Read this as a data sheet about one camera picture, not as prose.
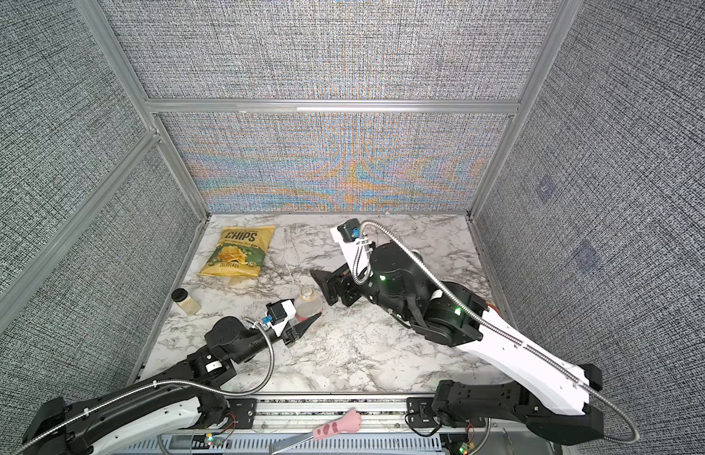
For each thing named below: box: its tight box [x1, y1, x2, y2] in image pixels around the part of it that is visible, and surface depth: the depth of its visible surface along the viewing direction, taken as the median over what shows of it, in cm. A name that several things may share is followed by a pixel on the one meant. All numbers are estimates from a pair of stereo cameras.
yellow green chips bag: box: [198, 225, 276, 277], surface depth 99 cm
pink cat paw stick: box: [270, 408, 362, 455], surface depth 70 cm
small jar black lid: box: [170, 288, 202, 316], surface depth 88 cm
